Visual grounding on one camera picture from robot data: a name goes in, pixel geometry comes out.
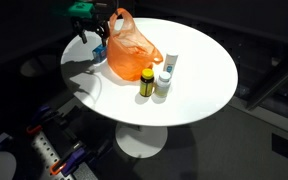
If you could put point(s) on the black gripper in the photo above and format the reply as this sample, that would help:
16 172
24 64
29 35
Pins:
100 18

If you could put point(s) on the blue mentos packet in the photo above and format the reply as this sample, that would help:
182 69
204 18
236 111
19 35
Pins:
99 53

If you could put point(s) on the orange plastic bag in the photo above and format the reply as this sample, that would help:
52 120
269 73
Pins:
129 53

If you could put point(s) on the dark bottle with yellow lid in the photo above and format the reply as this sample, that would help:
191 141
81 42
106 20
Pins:
147 83

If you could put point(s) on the white tube with blue label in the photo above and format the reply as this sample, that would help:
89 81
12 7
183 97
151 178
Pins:
170 63

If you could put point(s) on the pale bottle with white lid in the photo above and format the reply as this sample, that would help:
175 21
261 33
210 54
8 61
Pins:
163 85

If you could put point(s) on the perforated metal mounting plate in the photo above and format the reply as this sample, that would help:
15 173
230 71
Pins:
47 150

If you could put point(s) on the black metal beam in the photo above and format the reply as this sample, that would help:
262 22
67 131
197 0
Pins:
277 81

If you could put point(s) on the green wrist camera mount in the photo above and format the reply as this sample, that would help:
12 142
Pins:
80 10

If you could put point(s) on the white table pedestal base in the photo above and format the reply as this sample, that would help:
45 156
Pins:
140 141

